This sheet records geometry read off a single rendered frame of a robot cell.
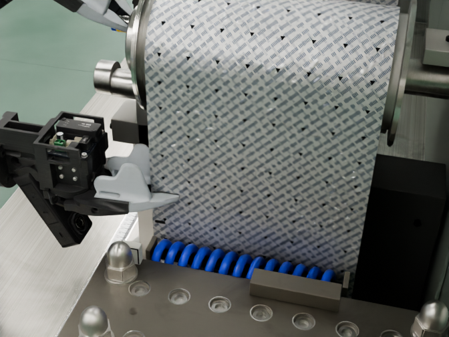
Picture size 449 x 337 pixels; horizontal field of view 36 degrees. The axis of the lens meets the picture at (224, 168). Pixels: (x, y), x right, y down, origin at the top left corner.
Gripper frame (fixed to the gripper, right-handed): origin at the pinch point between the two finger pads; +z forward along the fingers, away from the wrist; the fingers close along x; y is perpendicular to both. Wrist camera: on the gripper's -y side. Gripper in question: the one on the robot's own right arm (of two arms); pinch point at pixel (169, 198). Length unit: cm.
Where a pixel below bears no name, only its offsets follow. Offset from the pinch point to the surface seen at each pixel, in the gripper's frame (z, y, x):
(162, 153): -0.5, 6.2, -0.3
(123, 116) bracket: -8.2, 4.7, 8.1
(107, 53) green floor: -111, -109, 237
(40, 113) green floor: -117, -109, 175
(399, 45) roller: 21.9, 20.5, 2.5
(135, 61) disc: -2.6, 17.1, -1.1
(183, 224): 1.7, -3.2, -0.2
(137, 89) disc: -2.7, 14.0, -0.9
